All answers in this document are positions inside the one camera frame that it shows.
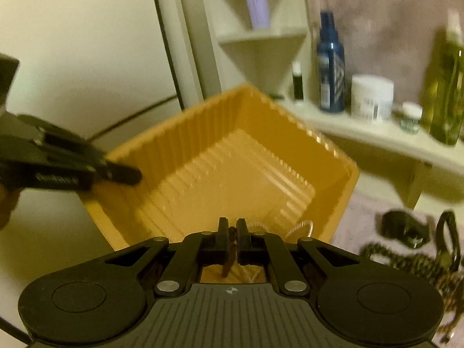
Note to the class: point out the black wristwatch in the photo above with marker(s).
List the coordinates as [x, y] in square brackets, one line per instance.
[402, 229]

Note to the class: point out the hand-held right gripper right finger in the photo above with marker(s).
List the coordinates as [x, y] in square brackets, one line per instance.
[242, 232]

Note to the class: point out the large white cream jar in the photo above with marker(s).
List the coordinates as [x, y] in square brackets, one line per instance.
[371, 98]

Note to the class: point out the orange ribbed plastic tray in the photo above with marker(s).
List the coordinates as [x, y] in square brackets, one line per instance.
[217, 159]

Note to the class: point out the pink hanging towel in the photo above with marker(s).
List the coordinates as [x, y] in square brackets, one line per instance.
[391, 25]

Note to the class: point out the small white-lidded jar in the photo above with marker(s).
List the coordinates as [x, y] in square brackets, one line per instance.
[411, 116]

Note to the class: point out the purple tube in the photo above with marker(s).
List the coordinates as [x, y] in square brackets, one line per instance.
[259, 3]

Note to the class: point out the dark blue spray bottle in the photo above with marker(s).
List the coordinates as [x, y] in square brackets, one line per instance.
[330, 65]

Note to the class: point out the cream curved panel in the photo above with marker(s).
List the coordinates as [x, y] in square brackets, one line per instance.
[90, 61]

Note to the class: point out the black and white lip balm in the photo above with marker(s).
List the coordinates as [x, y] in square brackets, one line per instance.
[297, 79]

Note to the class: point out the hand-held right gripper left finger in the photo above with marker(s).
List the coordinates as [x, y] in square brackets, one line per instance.
[222, 232]

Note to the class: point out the yellow-green spray bottle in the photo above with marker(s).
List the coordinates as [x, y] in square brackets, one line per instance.
[446, 90]

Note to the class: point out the person's left hand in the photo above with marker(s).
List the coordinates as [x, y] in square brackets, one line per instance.
[6, 208]

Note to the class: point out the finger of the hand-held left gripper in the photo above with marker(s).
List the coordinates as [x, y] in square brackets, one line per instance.
[123, 174]

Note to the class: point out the cream wooden shelf unit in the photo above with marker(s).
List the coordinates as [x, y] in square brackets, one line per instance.
[362, 130]

